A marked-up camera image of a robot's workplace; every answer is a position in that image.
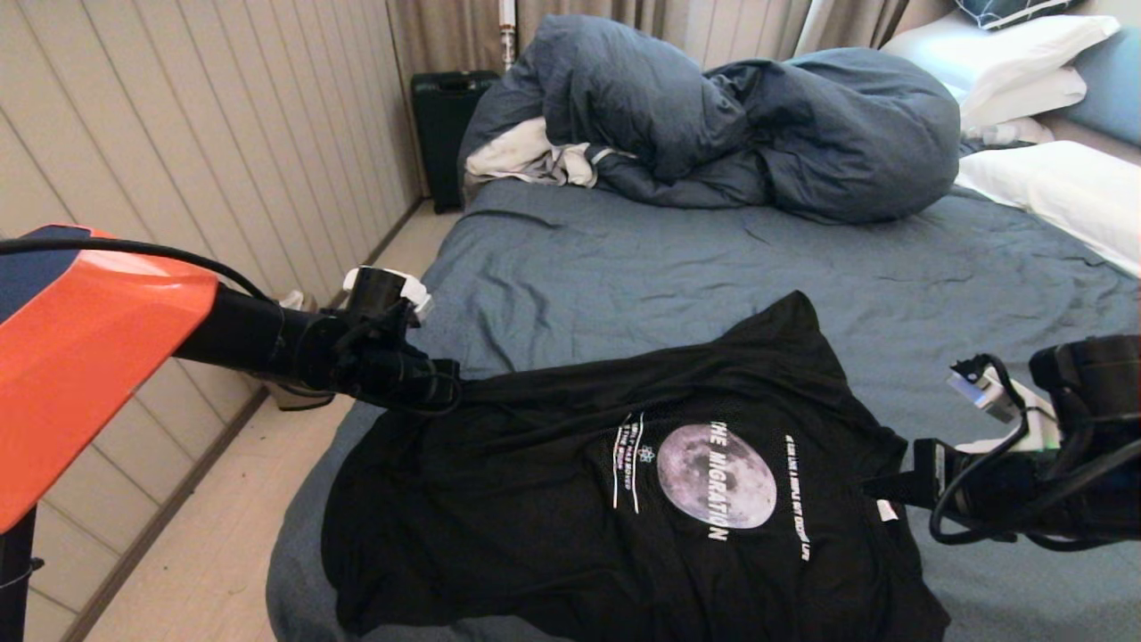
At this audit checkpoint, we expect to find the black moon print t-shirt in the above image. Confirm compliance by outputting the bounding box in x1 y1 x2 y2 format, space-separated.
321 292 950 642

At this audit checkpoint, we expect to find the beige trash bin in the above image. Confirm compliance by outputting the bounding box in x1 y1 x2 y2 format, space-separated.
259 290 338 411

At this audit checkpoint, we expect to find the blue bed sheet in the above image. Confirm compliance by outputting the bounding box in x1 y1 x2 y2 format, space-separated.
267 178 1141 642

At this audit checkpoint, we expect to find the white crumpled cloth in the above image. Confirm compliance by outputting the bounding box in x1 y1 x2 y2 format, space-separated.
465 116 638 190

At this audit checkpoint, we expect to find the black suitcase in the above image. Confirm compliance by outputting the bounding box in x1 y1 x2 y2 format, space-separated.
410 71 500 215

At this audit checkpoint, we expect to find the long white pillow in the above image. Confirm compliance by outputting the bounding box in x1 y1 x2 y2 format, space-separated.
954 141 1141 279

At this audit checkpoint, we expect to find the beige curtain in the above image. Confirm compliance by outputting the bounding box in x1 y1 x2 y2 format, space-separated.
388 0 910 86

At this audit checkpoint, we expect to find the dark blue duvet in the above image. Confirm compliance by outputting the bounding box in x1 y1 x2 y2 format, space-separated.
459 13 964 226

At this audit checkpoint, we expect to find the flat white pillow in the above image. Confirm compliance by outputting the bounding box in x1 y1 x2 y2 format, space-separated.
958 67 1088 135

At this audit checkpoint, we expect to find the light blue headboard cushion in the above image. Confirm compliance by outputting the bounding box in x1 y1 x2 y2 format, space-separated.
1061 27 1141 148

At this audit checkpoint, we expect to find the dark patterned cushion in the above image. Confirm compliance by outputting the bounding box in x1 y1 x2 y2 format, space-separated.
949 0 1084 32

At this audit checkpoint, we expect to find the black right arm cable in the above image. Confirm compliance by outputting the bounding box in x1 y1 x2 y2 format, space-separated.
929 355 1071 545

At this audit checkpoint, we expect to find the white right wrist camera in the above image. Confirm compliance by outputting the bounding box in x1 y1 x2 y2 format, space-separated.
947 367 1062 451

